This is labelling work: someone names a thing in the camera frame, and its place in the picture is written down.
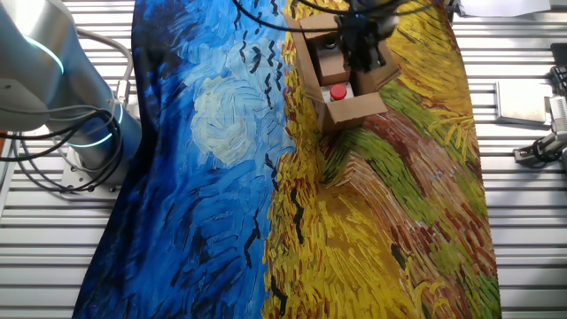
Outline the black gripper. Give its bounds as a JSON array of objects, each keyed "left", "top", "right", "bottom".
[{"left": 336, "top": 14, "right": 387, "bottom": 74}]

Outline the brown cardboard box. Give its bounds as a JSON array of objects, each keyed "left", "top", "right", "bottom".
[{"left": 283, "top": 12, "right": 402, "bottom": 134}]

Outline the white paper sheet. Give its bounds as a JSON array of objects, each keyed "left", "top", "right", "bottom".
[{"left": 458, "top": 0, "right": 553, "bottom": 18}]

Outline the shiny metal plate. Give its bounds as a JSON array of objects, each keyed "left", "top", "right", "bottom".
[{"left": 494, "top": 80, "right": 550, "bottom": 128}]

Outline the grey metal clamp tool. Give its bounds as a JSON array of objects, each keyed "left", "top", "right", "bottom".
[{"left": 512, "top": 130, "right": 567, "bottom": 170}]

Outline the Van Gogh print tablecloth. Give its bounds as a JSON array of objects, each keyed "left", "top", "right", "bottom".
[{"left": 73, "top": 0, "right": 504, "bottom": 319}]

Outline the green button switch box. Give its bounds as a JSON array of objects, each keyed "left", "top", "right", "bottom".
[{"left": 317, "top": 35, "right": 343, "bottom": 51}]

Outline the red button switch box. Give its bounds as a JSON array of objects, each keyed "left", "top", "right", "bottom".
[{"left": 320, "top": 82, "right": 355, "bottom": 105}]

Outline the silver ribbed depth camera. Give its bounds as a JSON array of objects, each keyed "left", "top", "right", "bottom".
[{"left": 543, "top": 94, "right": 567, "bottom": 134}]

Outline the grey cable with metal connector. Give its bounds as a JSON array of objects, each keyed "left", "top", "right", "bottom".
[{"left": 74, "top": 27, "right": 135, "bottom": 108}]

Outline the black cable bundle at base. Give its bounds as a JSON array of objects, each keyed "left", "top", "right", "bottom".
[{"left": 0, "top": 105, "right": 126, "bottom": 194}]

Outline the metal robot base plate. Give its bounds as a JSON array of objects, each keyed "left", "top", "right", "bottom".
[{"left": 59, "top": 145, "right": 123, "bottom": 201}]

